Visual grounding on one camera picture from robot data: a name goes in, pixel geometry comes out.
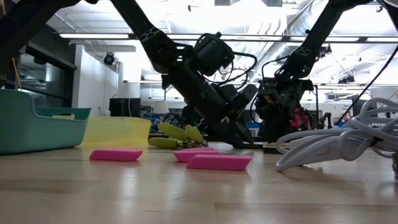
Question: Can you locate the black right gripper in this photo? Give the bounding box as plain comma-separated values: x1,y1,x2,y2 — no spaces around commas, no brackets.
254,77,315,144

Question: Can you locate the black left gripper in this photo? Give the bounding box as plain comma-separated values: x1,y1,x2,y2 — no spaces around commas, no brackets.
160,62,255,149

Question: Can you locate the white table lamp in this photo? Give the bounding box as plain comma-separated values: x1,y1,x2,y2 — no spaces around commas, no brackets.
153,100,170,125

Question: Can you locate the black monitor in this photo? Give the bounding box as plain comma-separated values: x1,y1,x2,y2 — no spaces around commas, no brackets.
351,95,370,118

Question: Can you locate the black bar with strip lights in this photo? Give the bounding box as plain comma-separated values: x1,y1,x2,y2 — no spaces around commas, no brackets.
58,32,398,44

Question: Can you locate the black cabinet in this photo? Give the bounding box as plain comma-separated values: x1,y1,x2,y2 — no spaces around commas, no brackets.
108,97,142,118

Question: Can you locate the yellow translucent tray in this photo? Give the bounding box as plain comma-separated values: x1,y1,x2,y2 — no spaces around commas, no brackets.
81,116,152,148

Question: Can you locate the black round ceiling fixture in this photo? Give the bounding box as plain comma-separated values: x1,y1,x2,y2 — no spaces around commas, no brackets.
103,52,116,67

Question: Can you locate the teal plastic bin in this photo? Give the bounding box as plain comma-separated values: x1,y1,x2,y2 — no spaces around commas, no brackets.
0,89,92,156

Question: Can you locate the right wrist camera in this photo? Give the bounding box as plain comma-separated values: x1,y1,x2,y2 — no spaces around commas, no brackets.
257,88,280,110

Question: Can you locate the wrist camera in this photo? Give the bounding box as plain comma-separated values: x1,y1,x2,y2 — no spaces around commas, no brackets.
231,83,259,109
257,88,280,110

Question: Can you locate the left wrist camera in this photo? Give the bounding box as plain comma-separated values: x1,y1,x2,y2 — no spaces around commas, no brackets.
231,83,259,109

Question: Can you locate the white coiled cable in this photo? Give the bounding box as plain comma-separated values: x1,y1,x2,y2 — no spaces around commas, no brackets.
275,97,398,174

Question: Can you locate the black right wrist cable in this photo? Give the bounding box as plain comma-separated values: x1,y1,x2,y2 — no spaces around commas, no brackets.
260,54,292,82

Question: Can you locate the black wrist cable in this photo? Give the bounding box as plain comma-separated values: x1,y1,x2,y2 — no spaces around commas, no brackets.
260,54,292,82
217,50,259,88

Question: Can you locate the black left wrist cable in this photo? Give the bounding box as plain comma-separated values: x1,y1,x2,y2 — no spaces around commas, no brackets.
217,50,259,88

